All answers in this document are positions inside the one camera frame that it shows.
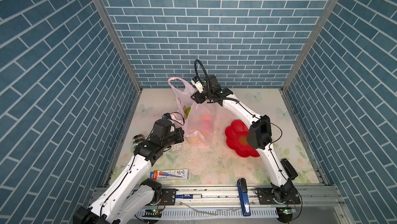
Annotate pink plastic fruit bag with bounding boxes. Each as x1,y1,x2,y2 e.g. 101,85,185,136
168,77,216,147

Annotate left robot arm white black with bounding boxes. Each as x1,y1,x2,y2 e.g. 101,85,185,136
72,119,184,224

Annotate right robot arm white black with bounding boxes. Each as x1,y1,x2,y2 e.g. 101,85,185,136
191,75,299,204

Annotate green fruit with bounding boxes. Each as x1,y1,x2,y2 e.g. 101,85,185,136
185,107,191,117

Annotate beige pear fruit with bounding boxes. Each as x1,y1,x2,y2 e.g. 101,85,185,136
186,135,202,146

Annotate toothpaste box white blue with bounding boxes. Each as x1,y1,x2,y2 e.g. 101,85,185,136
150,169,189,181

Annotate plaid brown cylinder case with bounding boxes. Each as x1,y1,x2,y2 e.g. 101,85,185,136
133,134,145,147

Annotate red flower-shaped plate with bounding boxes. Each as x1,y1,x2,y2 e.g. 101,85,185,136
224,120,259,158

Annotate blue marker pen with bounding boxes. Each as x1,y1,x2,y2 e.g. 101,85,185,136
175,194,202,199

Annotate green circuit board left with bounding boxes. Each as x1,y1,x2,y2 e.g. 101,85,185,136
142,209,162,219

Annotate green circuit board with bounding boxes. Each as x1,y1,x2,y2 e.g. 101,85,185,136
276,207,296,218
142,209,162,219

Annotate blue black stapler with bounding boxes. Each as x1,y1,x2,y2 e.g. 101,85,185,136
237,178,251,216

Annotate black remote-like object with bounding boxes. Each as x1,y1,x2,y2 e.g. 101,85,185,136
281,158,298,180

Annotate green circuit board right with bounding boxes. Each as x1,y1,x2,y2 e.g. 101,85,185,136
276,207,296,218

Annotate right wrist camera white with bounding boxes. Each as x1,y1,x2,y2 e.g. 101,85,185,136
191,76,204,93

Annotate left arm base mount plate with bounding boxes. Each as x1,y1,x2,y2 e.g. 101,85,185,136
154,188,177,206

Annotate aluminium front rail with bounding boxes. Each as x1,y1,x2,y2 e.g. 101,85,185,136
92,184,345,210

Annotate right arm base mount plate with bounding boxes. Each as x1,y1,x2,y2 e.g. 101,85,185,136
254,187,301,205

